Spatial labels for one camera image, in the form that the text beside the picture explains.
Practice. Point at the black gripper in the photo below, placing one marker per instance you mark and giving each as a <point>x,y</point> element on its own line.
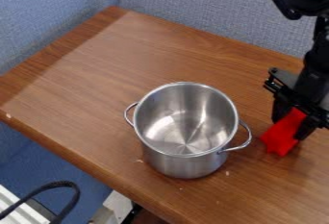
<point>303,91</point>

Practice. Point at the red block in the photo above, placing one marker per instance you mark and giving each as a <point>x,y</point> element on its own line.
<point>279,137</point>

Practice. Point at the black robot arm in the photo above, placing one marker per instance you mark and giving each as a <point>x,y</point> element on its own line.
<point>315,9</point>

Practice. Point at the stainless steel metal pot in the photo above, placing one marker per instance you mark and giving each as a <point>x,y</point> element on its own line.
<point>187,122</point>

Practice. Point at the white box under table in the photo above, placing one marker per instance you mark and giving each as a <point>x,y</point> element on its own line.
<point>114,211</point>

